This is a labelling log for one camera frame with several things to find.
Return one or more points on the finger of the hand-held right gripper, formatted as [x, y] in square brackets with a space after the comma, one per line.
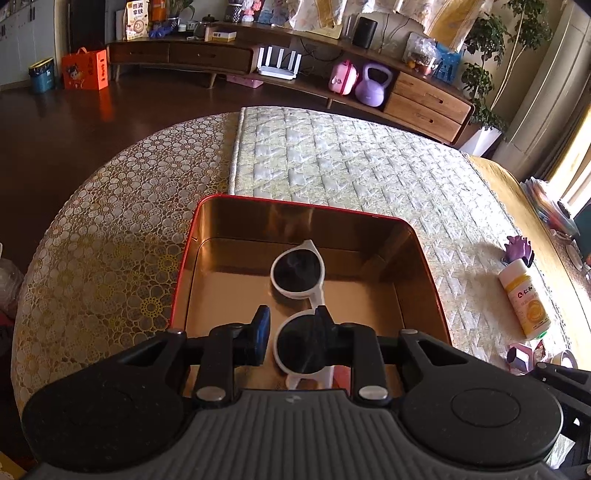
[563, 381]

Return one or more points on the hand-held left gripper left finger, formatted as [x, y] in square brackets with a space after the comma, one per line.
[260, 333]

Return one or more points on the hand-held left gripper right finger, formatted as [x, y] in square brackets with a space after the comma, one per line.
[324, 328]

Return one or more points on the clear tape roll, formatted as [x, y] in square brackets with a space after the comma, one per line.
[570, 354]

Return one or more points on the white round sunglasses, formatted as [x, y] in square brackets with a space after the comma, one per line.
[298, 272]

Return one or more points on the red metal tin box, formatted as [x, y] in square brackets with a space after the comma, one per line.
[221, 277]

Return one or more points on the white yellow-label pill bottle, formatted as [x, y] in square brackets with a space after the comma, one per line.
[526, 304]

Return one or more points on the purple lotus-shaped ornament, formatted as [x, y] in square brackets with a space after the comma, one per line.
[517, 249]

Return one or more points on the cream quilted mat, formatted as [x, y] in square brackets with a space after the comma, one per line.
[346, 161]

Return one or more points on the stack of colourful books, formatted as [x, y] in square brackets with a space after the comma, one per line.
[549, 205]

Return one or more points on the gold lace circle tablecloth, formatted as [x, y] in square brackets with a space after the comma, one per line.
[115, 207]

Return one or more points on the yellow tablecloth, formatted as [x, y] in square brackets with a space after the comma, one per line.
[508, 184]

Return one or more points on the purple kettlebell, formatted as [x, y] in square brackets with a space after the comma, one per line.
[371, 90]

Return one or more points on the pink toy case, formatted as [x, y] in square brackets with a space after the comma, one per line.
[342, 78]

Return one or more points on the pink tissue box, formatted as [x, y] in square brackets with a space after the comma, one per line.
[244, 81]

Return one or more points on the crumpled translucent plastic bag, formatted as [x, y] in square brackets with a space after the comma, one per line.
[8, 286]

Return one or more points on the white antenna router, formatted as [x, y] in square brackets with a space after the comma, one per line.
[277, 71]

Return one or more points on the beige curtain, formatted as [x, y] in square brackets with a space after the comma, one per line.
[540, 101]

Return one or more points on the wooden TV cabinet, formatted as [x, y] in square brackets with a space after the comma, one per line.
[207, 55]

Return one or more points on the blue printed box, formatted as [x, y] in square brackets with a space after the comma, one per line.
[448, 64]

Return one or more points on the clear plastic bag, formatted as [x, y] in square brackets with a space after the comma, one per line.
[421, 53]

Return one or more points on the black cylindrical speaker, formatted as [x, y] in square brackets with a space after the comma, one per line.
[364, 32]

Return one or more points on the yellow white flat box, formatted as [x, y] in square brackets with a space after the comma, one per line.
[224, 34]

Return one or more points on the orange gift box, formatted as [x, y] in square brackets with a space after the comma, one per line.
[85, 69]

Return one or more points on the patterned cloth cover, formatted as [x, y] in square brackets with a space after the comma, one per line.
[415, 14]

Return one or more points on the small potted plant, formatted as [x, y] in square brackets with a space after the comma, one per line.
[178, 11]

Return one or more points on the tall potted plant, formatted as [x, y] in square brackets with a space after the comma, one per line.
[485, 37]

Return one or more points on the teal trash bin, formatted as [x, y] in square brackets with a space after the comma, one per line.
[42, 78]

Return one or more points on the printed snack bag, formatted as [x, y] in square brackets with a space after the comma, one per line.
[137, 21]

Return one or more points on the white wall cabinets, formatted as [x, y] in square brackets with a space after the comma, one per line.
[18, 37]

